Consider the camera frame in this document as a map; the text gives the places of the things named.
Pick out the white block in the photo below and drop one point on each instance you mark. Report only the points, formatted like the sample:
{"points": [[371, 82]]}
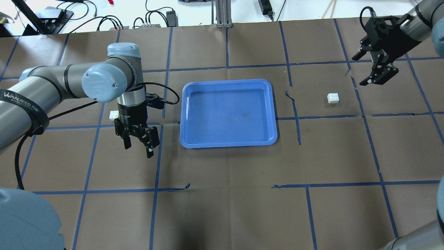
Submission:
{"points": [[113, 114], [333, 98]]}

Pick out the blue plastic tray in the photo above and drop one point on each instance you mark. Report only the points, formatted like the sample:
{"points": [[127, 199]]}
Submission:
{"points": [[228, 113]]}

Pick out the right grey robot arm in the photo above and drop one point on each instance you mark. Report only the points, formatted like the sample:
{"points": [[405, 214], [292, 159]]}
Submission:
{"points": [[426, 21]]}

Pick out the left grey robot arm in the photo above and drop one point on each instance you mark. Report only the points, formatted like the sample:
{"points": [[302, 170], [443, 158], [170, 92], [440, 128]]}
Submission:
{"points": [[29, 222]]}

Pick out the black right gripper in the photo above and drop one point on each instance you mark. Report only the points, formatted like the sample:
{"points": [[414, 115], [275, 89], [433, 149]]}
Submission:
{"points": [[399, 41]]}

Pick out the aluminium profile post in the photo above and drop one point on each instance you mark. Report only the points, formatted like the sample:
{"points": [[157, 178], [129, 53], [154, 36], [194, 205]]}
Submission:
{"points": [[221, 13]]}

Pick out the black power adapter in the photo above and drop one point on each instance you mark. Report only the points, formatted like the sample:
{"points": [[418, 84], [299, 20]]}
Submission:
{"points": [[171, 18]]}

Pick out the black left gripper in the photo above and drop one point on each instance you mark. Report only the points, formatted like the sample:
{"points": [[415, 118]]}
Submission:
{"points": [[132, 114]]}

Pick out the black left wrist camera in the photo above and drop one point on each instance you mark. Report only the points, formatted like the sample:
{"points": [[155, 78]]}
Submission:
{"points": [[154, 101]]}

